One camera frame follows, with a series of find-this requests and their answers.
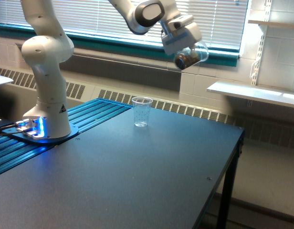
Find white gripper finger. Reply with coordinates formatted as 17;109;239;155
190;47;198;59

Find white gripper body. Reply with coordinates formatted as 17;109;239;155
161;22;202;55

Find clear plastic cup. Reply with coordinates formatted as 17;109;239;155
132;97;153;127
174;41;209;70

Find brown almonds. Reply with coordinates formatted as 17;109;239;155
174;53;200;70

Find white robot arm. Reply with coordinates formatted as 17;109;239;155
18;0;209;140

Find white window blinds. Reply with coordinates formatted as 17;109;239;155
0;0;248;50

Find clear plastic cup on table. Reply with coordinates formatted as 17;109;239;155
132;97;153;127

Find black table leg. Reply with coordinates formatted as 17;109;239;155
216;137;243;229

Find baseboard radiator heater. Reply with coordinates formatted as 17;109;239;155
0;67;294;150

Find white object left edge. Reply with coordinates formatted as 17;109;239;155
0;75;14;85

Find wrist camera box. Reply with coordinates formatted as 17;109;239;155
168;15;194;31

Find white shelf rail bracket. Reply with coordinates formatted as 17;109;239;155
248;0;272;86

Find white wall shelf upper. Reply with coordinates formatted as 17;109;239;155
248;20;294;29

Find white wall shelf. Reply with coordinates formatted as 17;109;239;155
207;81;294;108
248;20;294;29

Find white wall shelf lower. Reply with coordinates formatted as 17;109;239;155
207;81;294;108

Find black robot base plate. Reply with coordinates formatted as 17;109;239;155
2;125;79;145

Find black cables at base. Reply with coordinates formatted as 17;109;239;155
0;121;26;136

